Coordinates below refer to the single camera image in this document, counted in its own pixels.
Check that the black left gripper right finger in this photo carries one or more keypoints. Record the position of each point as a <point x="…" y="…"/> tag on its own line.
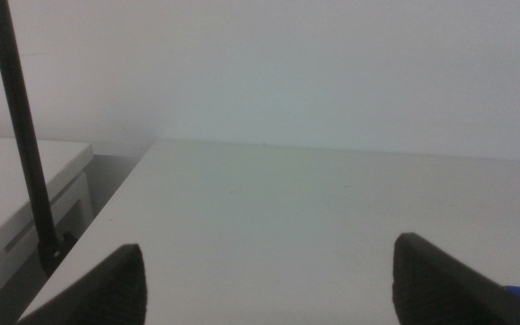
<point x="431" y="289"/>

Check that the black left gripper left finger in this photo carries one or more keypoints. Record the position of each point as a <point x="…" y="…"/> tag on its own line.
<point x="111" y="293"/>

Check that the white side desk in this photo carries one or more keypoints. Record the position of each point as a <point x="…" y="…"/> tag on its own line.
<point x="2" y="189"/>

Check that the black stand pole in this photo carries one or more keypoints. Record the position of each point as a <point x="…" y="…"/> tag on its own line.
<point x="21" y="122"/>

